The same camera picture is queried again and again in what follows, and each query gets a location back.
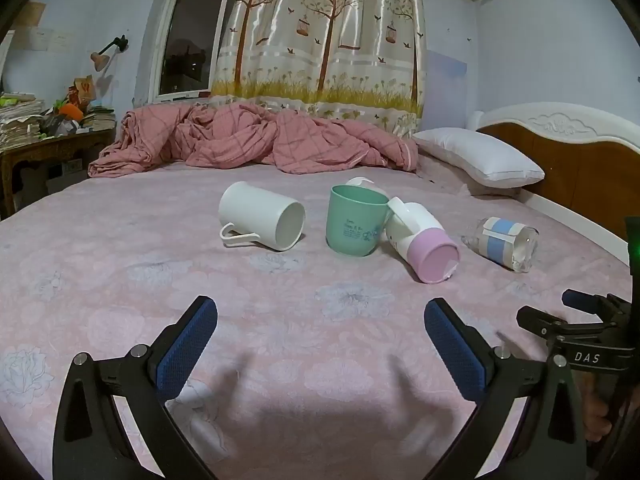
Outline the brown wall note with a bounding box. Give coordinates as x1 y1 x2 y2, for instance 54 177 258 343
12 2 47 29

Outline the glass cup with blue band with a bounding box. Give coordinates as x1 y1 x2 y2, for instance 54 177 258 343
462 216 540 274

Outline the orange toy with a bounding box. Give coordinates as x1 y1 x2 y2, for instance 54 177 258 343
55 100 85 122

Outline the stack of papers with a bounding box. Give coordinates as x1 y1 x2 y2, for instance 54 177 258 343
0 92 47 149

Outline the small white cup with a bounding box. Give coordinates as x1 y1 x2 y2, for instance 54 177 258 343
345 176 390 200

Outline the white mug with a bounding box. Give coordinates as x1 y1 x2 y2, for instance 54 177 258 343
218 181 306 253

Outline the wooden desk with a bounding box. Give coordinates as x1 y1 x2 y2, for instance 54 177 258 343
0 127 117 219

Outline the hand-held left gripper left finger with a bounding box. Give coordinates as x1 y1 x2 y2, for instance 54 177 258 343
52 296 218 480

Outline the stack of books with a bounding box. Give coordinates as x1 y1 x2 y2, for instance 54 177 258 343
80 107 119 131

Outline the tree print curtain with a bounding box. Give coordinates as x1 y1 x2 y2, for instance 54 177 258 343
210 0 429 139

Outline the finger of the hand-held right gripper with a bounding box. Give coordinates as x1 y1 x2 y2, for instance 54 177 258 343
516 306 610 345
561 289 635 317

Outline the black plastic bag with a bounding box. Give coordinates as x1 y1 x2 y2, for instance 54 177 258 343
40 112 79 137

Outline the pink wall lamp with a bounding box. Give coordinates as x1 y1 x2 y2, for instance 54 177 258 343
90 35 129 72

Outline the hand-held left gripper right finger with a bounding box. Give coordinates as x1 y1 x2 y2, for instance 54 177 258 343
424 298 587 480

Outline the bed with pink floral sheet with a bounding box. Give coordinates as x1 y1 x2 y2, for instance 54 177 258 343
0 152 640 480

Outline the green cup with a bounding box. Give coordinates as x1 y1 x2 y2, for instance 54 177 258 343
326 184 391 258

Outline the white framed window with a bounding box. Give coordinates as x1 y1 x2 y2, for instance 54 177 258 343
150 0 251 104

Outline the person's right hand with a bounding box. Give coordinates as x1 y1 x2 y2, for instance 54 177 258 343
581 374 614 437

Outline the pink checked quilt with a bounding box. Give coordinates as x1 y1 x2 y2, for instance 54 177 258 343
87 101 420 179

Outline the white and brown headboard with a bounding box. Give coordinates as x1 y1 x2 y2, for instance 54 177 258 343
467 102 640 267

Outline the brown paper bag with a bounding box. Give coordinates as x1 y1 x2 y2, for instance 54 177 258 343
67 75 96 111

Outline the pink and white cup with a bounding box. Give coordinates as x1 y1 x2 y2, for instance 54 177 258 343
384 196 461 284

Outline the white pillow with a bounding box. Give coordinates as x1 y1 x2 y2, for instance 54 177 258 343
411 127 546 190

